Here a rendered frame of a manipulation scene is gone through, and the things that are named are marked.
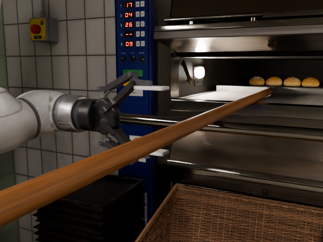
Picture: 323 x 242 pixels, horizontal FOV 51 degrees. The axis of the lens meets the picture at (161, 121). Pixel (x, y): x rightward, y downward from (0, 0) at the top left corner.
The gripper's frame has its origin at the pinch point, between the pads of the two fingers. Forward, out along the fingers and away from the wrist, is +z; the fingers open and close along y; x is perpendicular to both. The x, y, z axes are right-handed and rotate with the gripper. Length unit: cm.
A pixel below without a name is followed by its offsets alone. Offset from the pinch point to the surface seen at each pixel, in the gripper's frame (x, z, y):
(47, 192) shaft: 39.0, 7.7, 0.6
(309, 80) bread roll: -157, 17, -2
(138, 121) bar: -17.3, -16.2, 3.9
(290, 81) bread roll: -156, 6, -1
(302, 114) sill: -55, 22, 4
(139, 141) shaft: 20.3, 6.9, -0.5
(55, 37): -52, -79, -23
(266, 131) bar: -17.5, 18.1, 3.8
